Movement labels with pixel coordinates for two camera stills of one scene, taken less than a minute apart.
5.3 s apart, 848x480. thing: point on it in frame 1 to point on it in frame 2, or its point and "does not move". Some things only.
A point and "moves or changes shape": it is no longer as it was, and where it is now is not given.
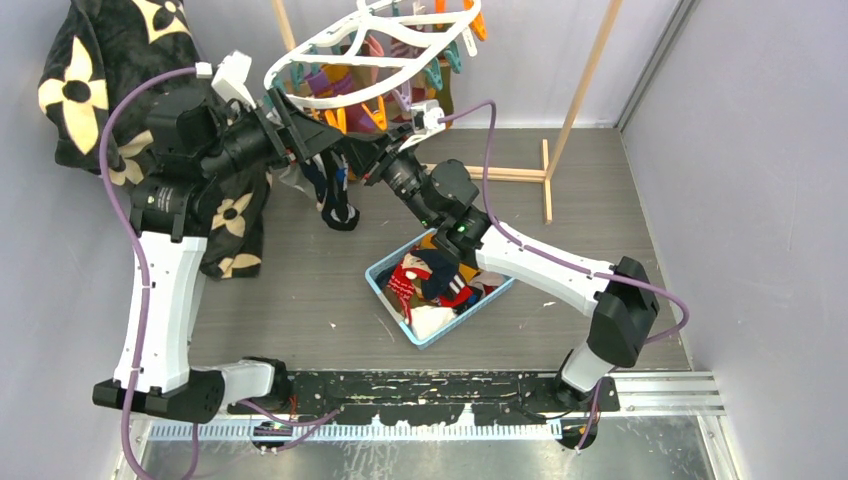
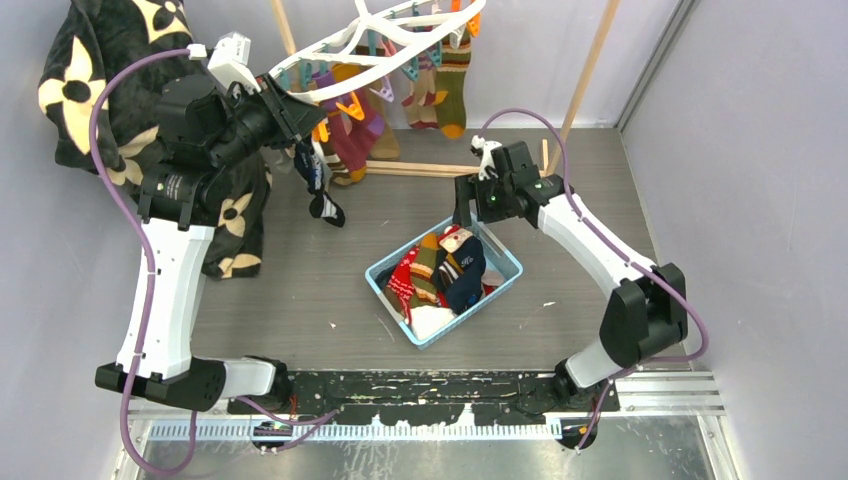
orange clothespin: x=339 y=120 to x=353 y=110
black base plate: x=441 y=398 does not move
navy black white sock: x=328 y=176 moves or changes shape
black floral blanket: x=103 y=48 does not move
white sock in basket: x=428 y=319 does not move
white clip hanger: x=397 y=11 moves or changes shape
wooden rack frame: x=515 y=175 does not move
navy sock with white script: x=445 y=276 to x=464 y=292
